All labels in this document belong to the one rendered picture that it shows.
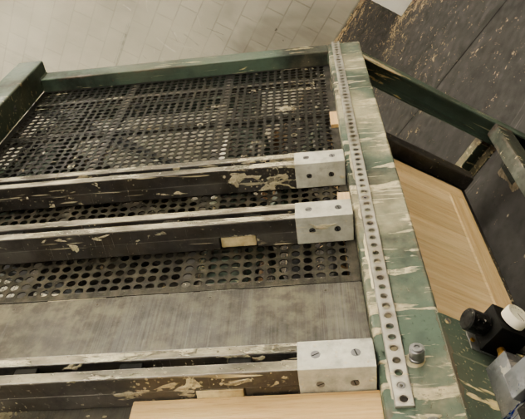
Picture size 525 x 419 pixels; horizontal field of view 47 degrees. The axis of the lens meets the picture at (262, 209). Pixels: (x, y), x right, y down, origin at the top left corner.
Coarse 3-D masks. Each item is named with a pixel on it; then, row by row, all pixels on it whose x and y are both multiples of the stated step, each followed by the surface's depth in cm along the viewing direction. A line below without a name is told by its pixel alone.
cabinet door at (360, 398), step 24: (144, 408) 100; (168, 408) 99; (192, 408) 98; (216, 408) 98; (240, 408) 97; (264, 408) 97; (288, 408) 96; (312, 408) 96; (336, 408) 95; (360, 408) 95
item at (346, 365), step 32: (128, 352) 103; (160, 352) 102; (192, 352) 101; (224, 352) 101; (256, 352) 100; (288, 352) 99; (320, 352) 98; (352, 352) 97; (0, 384) 100; (32, 384) 100; (64, 384) 100; (96, 384) 99; (128, 384) 99; (160, 384) 99; (192, 384) 99; (224, 384) 98; (256, 384) 98; (288, 384) 98; (320, 384) 97; (352, 384) 97
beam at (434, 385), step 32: (352, 64) 207; (352, 96) 185; (384, 128) 166; (384, 160) 151; (352, 192) 141; (384, 192) 139; (384, 224) 129; (384, 256) 120; (416, 256) 119; (416, 288) 111; (416, 320) 105; (384, 352) 99; (384, 384) 94; (416, 384) 93; (448, 384) 93; (384, 416) 93; (416, 416) 89; (448, 416) 88
